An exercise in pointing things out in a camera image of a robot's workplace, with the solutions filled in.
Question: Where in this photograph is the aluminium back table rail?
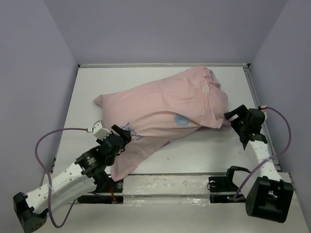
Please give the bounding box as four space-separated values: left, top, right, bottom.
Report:
78 63 250 68

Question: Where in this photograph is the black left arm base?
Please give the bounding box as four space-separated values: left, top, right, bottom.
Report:
77 177 124 204

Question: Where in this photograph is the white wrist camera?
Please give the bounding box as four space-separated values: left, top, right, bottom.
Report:
258 105 268 120
92 120 112 140

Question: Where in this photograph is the pink printed pillowcase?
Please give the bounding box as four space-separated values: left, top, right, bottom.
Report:
94 67 228 181

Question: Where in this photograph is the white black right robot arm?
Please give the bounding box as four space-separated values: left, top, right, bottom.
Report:
224 105 294 223

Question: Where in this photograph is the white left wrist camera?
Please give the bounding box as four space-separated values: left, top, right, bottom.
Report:
92 120 112 140

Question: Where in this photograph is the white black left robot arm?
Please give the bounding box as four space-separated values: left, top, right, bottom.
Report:
13 120 132 233

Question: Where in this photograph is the aluminium right table rail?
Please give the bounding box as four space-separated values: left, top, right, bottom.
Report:
244 64 284 173

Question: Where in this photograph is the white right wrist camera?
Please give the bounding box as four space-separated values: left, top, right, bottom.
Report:
258 105 268 120

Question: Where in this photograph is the aluminium table rail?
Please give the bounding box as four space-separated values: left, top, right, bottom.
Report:
244 64 284 173
78 63 250 68

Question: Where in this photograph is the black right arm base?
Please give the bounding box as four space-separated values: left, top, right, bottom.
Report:
207 166 250 204

